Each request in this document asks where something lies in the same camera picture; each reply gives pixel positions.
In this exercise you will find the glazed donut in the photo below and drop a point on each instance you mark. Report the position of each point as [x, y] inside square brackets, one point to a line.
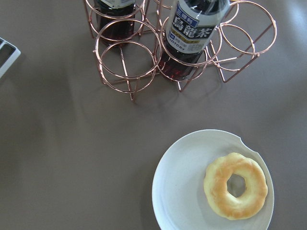
[222, 202]

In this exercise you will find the white round plate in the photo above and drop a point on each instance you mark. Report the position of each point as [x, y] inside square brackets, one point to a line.
[178, 196]

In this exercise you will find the black box stand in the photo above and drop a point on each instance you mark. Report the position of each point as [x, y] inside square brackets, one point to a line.
[8, 55]

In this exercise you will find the copper wire bottle rack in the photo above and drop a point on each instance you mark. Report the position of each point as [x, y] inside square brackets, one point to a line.
[130, 40]

